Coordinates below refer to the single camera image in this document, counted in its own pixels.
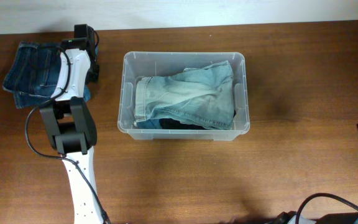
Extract dark blue jeans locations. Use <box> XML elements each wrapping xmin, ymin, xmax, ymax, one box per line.
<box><xmin>2</xmin><ymin>40</ymin><xmax>100</xmax><ymax>110</ymax></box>

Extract clear plastic storage bin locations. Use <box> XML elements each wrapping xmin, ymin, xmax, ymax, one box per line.
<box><xmin>117</xmin><ymin>51</ymin><xmax>250</xmax><ymax>141</ymax></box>

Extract teal blue shirt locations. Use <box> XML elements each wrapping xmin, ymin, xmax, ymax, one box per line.
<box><xmin>136</xmin><ymin>119</ymin><xmax>163</xmax><ymax>129</ymax></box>

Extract dark navy garment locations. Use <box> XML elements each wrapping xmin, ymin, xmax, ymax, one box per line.
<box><xmin>157</xmin><ymin>108</ymin><xmax>237</xmax><ymax>130</ymax></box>

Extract light blue jeans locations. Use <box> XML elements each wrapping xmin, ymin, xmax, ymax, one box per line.
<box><xmin>135</xmin><ymin>61</ymin><xmax>234</xmax><ymax>125</ymax></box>

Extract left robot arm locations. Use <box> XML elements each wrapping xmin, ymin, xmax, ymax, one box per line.
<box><xmin>40</xmin><ymin>24</ymin><xmax>110</xmax><ymax>224</ymax></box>

